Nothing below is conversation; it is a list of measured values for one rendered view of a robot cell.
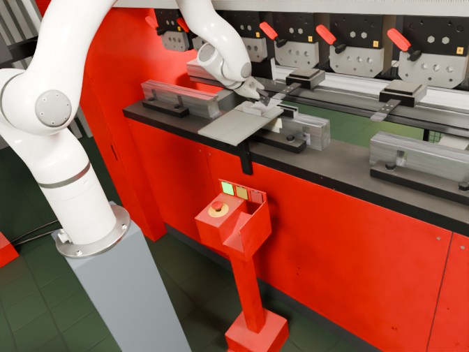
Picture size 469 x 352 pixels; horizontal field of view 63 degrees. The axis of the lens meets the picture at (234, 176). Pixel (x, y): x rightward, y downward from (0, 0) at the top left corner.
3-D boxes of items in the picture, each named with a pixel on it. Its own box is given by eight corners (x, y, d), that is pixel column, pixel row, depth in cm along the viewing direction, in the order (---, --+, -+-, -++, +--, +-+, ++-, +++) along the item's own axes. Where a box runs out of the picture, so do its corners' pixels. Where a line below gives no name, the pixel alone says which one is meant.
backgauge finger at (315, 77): (263, 100, 150) (261, 88, 147) (301, 75, 164) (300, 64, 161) (288, 105, 142) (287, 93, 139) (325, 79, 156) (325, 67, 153)
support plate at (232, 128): (198, 133, 135) (197, 131, 134) (246, 103, 149) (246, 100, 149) (235, 146, 124) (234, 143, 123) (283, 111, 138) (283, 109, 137)
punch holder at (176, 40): (163, 49, 163) (152, 8, 153) (178, 42, 167) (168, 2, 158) (186, 52, 153) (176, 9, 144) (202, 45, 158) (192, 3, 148)
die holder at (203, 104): (146, 100, 199) (140, 84, 194) (155, 96, 202) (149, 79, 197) (212, 120, 168) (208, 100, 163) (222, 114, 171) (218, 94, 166)
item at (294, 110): (251, 108, 149) (250, 101, 147) (256, 105, 151) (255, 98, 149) (294, 118, 137) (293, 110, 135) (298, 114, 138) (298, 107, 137)
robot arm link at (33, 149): (54, 194, 81) (-4, 89, 67) (15, 173, 92) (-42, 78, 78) (100, 165, 88) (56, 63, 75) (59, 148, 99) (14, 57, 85)
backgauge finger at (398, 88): (357, 121, 125) (357, 107, 122) (392, 89, 139) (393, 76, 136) (393, 128, 118) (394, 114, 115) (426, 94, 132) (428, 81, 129)
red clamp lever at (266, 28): (259, 22, 116) (281, 45, 115) (268, 18, 118) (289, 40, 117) (257, 26, 117) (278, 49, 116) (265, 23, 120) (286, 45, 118)
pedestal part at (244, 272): (246, 328, 167) (225, 240, 137) (254, 317, 171) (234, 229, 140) (258, 334, 164) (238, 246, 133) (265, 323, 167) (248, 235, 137)
